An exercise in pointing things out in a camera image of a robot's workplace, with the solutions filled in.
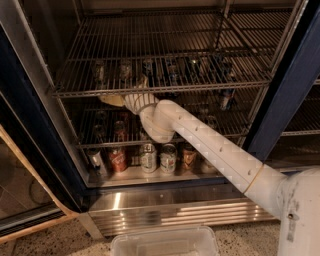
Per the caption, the silver can bottom left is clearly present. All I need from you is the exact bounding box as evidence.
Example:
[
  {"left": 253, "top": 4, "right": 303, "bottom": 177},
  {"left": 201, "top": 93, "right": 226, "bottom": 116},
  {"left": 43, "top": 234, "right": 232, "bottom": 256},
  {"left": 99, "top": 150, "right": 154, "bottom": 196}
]
[{"left": 87, "top": 148, "right": 107, "bottom": 176}]

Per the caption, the brown orange can bottom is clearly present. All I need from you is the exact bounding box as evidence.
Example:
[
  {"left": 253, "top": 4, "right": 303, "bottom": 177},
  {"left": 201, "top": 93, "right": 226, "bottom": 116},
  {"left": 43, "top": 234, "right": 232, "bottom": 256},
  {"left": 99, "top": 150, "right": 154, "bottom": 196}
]
[{"left": 182, "top": 143, "right": 197, "bottom": 170}]

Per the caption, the middle wire fridge shelf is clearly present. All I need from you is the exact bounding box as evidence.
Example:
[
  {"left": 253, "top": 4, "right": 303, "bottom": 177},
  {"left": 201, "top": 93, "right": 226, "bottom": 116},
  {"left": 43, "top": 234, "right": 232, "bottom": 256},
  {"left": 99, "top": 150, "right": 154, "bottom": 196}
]
[{"left": 73, "top": 88, "right": 260, "bottom": 149}]

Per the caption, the wire fridge shelf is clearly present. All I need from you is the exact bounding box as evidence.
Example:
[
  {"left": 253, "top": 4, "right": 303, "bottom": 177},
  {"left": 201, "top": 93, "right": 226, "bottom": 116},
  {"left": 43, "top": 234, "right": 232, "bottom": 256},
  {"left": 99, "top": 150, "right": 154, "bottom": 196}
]
[
  {"left": 54, "top": 9, "right": 291, "bottom": 98},
  {"left": 73, "top": 88, "right": 260, "bottom": 149}
]

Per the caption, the open fridge glass door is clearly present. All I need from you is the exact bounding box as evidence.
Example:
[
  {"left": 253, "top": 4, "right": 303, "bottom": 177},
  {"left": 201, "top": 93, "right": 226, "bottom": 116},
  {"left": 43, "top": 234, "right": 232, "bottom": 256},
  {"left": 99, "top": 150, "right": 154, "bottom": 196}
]
[{"left": 0, "top": 28, "right": 83, "bottom": 242}]

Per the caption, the blue can middle shelf right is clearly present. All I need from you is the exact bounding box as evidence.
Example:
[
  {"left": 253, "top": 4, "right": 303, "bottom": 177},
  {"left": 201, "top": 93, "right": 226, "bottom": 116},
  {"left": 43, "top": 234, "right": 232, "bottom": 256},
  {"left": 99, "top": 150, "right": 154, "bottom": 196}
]
[{"left": 214, "top": 59, "right": 238, "bottom": 112}]

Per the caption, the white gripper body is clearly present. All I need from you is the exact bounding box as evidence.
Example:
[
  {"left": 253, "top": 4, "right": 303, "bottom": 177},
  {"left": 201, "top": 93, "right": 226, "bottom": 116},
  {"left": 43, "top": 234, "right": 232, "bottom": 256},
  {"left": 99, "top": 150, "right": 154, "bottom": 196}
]
[{"left": 124, "top": 93, "right": 159, "bottom": 115}]

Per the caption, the upper wire fridge shelf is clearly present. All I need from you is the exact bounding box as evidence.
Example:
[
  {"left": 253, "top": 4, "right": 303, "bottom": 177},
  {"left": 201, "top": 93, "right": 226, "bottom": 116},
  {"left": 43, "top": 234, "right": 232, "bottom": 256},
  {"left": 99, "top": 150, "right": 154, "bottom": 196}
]
[{"left": 54, "top": 9, "right": 291, "bottom": 98}]

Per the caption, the steel fridge base grille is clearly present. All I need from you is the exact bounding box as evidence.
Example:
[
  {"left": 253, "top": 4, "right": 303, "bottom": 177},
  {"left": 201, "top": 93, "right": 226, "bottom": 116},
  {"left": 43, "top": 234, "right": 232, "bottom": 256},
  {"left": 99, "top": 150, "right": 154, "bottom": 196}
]
[{"left": 89, "top": 184, "right": 273, "bottom": 236}]

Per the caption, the white can bottom right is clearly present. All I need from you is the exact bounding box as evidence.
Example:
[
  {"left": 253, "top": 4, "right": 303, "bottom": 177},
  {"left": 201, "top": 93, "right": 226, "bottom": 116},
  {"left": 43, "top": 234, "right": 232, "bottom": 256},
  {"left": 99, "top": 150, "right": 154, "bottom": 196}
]
[{"left": 201, "top": 159, "right": 218, "bottom": 174}]

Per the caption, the blue fridge centre pillar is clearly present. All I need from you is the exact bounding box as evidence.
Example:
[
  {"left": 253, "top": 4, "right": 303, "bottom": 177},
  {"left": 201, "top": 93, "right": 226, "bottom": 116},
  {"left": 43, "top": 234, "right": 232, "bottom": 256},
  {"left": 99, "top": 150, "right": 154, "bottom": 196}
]
[{"left": 243, "top": 0, "right": 320, "bottom": 161}]

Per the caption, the clear plastic bin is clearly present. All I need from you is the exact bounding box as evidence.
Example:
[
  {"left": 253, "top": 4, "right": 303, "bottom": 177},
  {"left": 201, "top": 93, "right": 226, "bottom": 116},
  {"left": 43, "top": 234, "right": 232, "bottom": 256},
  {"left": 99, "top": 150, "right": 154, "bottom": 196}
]
[{"left": 110, "top": 226, "right": 220, "bottom": 256}]

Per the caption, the tall blue can middle shelf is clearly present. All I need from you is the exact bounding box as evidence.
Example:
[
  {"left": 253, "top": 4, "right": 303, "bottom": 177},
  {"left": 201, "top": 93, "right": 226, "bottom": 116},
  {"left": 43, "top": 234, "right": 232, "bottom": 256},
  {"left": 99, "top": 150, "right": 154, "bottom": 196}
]
[{"left": 165, "top": 58, "right": 179, "bottom": 86}]

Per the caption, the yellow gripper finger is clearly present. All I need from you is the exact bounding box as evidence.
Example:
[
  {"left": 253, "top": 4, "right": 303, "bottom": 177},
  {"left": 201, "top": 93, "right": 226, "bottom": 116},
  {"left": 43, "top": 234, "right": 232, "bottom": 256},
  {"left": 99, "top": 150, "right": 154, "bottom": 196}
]
[
  {"left": 136, "top": 74, "right": 149, "bottom": 88},
  {"left": 99, "top": 95, "right": 124, "bottom": 107}
]

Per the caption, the green dark can middle shelf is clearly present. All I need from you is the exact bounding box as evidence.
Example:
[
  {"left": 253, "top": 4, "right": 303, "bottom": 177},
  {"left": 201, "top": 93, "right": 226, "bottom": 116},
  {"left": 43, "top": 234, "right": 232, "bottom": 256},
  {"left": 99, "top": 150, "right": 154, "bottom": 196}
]
[{"left": 186, "top": 57, "right": 200, "bottom": 84}]

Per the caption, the white can middle shelf left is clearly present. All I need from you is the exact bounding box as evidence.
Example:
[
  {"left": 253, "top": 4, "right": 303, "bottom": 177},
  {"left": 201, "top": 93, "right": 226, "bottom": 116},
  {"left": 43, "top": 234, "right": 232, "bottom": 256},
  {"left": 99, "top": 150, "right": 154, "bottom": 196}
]
[{"left": 94, "top": 60, "right": 105, "bottom": 89}]

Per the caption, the red cola can bottom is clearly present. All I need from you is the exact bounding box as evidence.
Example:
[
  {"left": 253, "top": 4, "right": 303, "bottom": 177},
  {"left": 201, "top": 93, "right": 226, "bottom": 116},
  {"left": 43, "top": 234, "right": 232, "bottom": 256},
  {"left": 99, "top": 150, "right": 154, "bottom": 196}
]
[{"left": 109, "top": 147, "right": 127, "bottom": 172}]

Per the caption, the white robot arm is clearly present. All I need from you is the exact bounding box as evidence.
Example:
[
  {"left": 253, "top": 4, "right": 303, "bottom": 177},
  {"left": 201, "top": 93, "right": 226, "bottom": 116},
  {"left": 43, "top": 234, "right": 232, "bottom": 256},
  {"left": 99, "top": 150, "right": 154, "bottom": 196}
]
[{"left": 99, "top": 77, "right": 320, "bottom": 256}]

